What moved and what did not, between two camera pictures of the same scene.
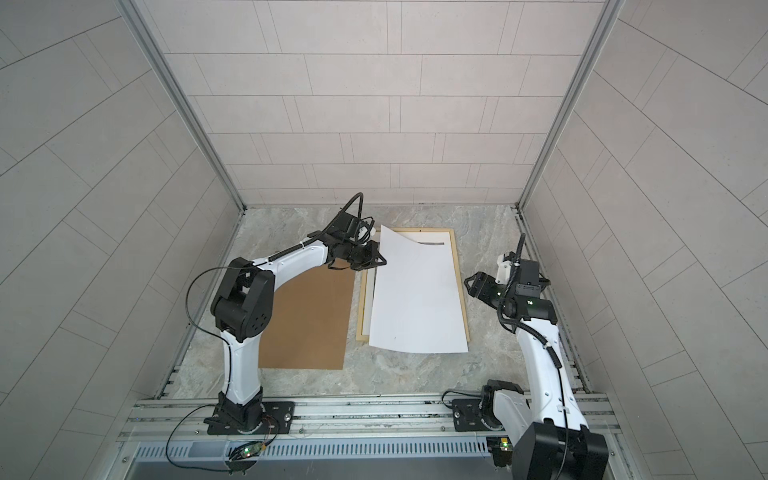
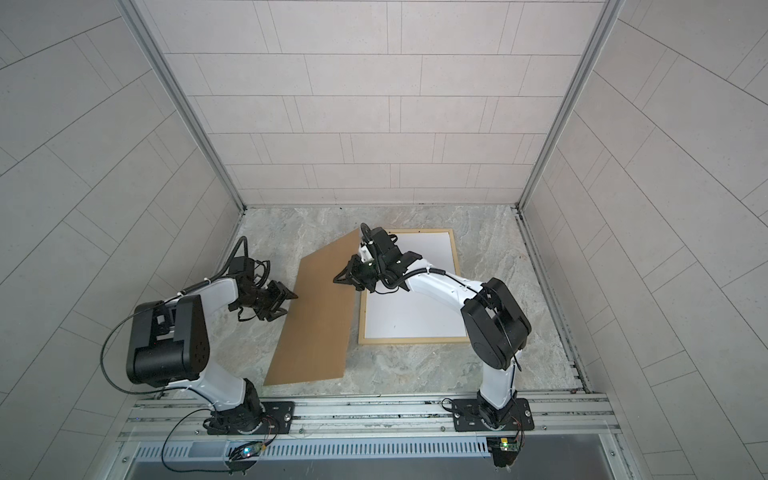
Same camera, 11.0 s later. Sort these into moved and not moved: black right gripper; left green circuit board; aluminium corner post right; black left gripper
Moved: black right gripper; black left gripper
Not moved: aluminium corner post right; left green circuit board
